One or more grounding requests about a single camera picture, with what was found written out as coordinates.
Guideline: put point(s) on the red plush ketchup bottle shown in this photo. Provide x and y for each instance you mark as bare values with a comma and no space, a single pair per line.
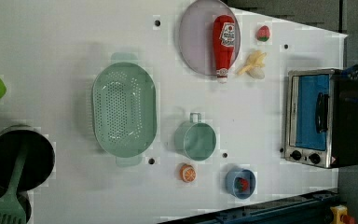
223,45

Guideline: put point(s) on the lavender round plate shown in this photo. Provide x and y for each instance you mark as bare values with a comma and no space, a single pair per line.
195,37

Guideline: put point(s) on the green metal cup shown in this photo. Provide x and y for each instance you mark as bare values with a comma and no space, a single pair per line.
195,139

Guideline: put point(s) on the green oval colander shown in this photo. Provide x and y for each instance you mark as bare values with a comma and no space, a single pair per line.
124,109

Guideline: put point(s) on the orange slice toy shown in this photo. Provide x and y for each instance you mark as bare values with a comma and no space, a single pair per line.
188,173

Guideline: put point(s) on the small strawberry toy in bowl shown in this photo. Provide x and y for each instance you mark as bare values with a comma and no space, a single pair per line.
241,184

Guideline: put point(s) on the blue bowl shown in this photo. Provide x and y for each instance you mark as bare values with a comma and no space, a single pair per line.
231,177

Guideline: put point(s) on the plush strawberry toy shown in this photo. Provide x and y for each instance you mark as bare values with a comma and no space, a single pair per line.
263,34

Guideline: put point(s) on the silver toaster oven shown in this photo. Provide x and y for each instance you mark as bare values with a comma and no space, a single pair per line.
321,126

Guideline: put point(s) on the black cooking pot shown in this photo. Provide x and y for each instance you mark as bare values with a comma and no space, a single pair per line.
39,162

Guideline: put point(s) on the yellow red toy object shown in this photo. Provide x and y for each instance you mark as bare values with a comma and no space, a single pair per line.
341,216

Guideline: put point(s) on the green slotted spatula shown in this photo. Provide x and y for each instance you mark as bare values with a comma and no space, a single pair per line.
11,211

